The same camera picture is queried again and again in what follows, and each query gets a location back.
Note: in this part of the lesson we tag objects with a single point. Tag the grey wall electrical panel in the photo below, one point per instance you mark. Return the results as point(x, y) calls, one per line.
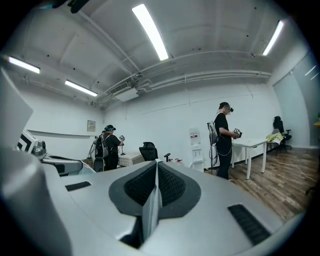
point(91, 125)

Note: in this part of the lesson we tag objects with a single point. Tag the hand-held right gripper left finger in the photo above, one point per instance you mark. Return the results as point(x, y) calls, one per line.
point(95, 200)

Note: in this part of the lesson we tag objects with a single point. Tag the white table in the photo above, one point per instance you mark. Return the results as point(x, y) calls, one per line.
point(250, 142)

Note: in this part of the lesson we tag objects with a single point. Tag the yellow cloth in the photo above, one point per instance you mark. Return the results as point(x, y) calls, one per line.
point(274, 137)

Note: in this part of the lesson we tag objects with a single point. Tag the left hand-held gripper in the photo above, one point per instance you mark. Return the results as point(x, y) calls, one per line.
point(37, 149)

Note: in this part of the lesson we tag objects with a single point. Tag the white ceiling pipes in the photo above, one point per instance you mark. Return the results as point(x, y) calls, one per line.
point(200, 77)

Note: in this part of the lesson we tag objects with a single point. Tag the black office chair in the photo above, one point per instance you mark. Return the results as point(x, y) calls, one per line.
point(149, 151)
point(280, 125)

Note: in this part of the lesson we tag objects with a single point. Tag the long ceiling tube light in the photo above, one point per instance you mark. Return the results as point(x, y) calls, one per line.
point(273, 37)
point(23, 64)
point(81, 88)
point(150, 31)

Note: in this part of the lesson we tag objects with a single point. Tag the white water dispenser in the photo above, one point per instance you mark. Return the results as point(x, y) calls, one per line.
point(196, 150)

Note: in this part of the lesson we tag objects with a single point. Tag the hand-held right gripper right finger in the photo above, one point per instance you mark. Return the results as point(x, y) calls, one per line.
point(212, 200)

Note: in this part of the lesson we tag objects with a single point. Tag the cream tablecloth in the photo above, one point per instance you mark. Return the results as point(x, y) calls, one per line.
point(130, 158)

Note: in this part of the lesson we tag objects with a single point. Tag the white ceiling air conditioner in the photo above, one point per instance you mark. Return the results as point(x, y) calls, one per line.
point(125, 92)

